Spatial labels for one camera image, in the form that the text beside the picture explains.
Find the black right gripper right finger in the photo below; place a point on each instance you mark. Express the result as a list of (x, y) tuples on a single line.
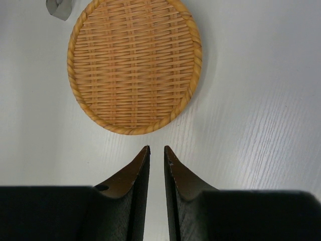
[(185, 193)]

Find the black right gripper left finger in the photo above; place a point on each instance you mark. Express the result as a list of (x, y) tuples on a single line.
[(120, 209)]

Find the metal tongs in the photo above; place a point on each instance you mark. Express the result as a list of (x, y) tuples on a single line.
[(60, 9)]

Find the orange woven plate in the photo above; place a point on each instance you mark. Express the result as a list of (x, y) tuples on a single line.
[(133, 66)]

